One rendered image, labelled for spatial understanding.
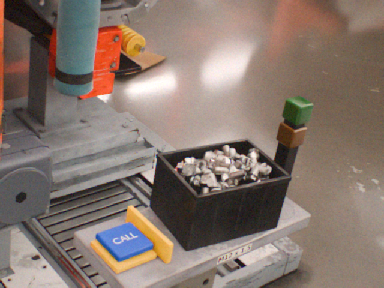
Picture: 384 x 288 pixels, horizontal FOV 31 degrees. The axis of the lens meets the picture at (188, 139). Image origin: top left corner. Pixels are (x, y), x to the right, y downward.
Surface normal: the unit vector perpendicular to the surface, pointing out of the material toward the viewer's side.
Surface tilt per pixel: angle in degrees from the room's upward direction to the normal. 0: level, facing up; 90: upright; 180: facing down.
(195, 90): 0
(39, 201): 90
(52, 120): 90
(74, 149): 90
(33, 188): 90
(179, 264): 0
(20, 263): 0
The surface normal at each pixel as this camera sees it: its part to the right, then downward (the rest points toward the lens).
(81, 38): 0.33, 0.54
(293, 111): -0.76, 0.22
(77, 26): 0.12, 0.51
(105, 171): 0.62, 0.47
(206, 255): 0.15, -0.85
